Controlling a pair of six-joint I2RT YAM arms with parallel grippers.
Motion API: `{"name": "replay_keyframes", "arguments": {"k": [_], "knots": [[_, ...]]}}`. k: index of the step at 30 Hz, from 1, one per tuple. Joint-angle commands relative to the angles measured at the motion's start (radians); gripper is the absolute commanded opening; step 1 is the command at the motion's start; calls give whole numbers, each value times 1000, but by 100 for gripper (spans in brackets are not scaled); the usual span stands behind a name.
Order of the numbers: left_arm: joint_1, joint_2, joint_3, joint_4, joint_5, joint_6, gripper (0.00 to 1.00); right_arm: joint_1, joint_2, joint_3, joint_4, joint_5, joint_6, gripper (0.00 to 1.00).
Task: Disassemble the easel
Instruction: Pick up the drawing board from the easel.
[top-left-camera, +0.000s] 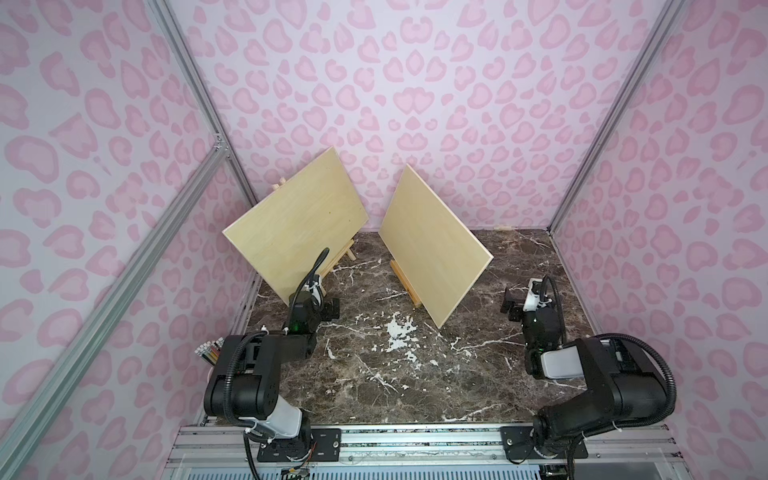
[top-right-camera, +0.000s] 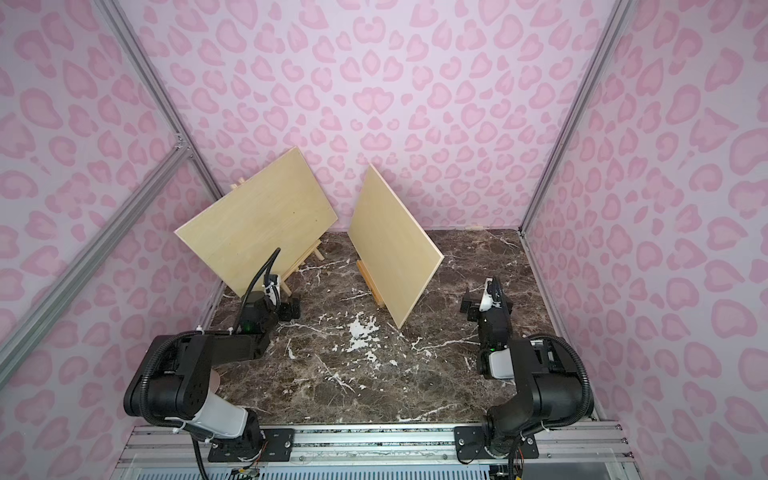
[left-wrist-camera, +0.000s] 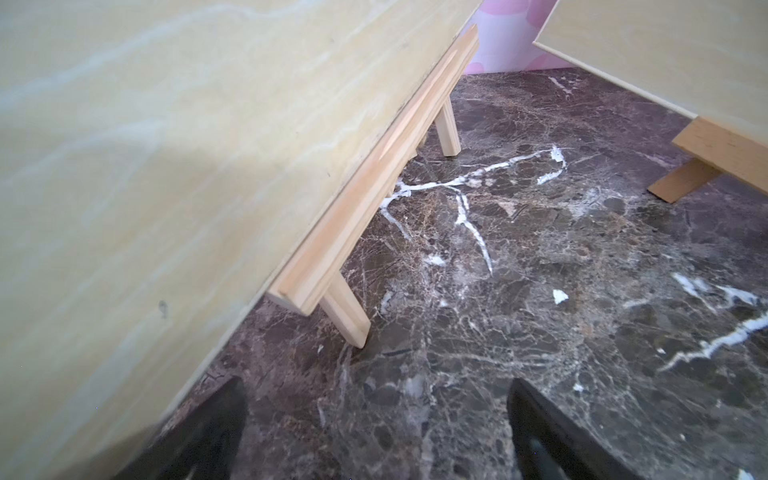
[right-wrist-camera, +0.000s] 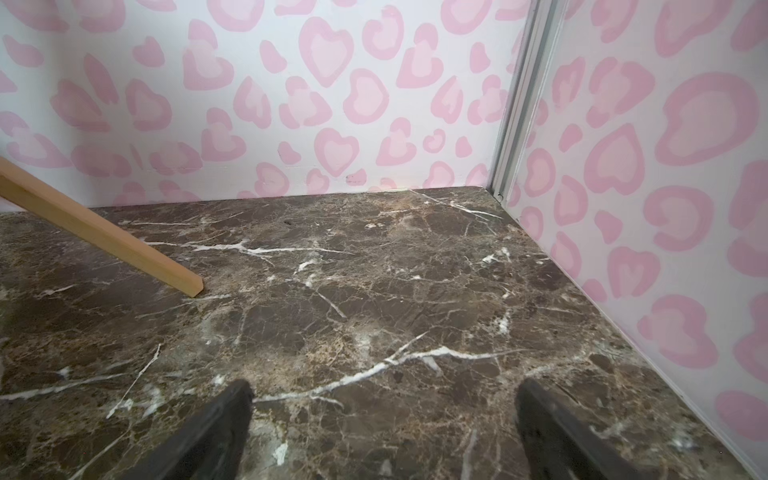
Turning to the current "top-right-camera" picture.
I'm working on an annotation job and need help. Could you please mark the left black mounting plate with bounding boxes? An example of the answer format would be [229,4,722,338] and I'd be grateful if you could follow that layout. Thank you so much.
[207,428,296,463]

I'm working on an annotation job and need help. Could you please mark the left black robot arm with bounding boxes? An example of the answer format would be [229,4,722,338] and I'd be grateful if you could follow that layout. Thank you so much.
[123,292,301,462]

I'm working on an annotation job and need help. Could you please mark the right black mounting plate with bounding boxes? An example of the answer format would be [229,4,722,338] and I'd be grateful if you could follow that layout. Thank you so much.
[453,424,539,463]

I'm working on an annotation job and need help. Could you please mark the left corner aluminium profile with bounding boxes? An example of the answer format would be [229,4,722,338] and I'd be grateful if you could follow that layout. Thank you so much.
[94,0,223,199]

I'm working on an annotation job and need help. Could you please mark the right corner aluminium profile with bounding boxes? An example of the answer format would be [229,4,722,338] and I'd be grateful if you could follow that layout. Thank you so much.
[518,0,637,238]

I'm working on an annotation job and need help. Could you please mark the corner aluminium profile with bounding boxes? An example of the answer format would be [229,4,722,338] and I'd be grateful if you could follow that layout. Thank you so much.
[94,0,223,199]
[518,0,637,238]

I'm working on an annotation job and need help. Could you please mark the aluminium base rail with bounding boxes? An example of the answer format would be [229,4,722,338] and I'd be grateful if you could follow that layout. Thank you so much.
[112,421,640,479]

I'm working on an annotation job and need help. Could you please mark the pink pencil cup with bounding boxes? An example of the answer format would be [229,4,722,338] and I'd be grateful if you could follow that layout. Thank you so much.
[208,370,221,393]

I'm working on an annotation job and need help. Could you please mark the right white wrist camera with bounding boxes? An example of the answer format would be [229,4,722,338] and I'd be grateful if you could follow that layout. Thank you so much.
[480,276,509,312]

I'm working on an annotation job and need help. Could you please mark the black mounting plate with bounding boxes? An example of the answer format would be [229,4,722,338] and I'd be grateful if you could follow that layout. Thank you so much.
[453,424,539,463]
[207,428,296,463]

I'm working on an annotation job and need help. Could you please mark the left black corrugated cable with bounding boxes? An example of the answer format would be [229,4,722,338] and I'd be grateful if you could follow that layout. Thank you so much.
[239,247,282,313]

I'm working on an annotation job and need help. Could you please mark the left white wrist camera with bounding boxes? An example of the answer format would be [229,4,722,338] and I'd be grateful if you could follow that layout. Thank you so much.
[263,274,281,308]

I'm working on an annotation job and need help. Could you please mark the light wooden board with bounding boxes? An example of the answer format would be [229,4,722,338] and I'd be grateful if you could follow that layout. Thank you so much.
[348,165,444,328]
[175,147,338,296]

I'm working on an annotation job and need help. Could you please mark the black corrugated cable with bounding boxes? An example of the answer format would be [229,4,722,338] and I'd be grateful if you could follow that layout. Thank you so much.
[527,333,595,428]
[239,247,282,313]

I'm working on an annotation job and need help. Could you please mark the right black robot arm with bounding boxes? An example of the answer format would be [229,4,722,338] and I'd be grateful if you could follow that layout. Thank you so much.
[460,280,594,460]

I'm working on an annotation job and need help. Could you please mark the wooden easel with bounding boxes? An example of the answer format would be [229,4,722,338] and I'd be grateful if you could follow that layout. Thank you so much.
[234,173,336,296]
[356,260,385,308]

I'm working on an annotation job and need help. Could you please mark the right black corrugated cable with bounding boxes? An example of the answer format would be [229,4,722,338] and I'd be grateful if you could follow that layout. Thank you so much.
[527,333,595,428]

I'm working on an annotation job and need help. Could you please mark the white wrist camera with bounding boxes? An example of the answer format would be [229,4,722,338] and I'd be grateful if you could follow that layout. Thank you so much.
[480,276,509,312]
[263,274,281,308]

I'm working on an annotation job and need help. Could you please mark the left diagonal aluminium strut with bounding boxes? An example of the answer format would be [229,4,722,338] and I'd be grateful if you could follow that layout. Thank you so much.
[1,142,190,385]

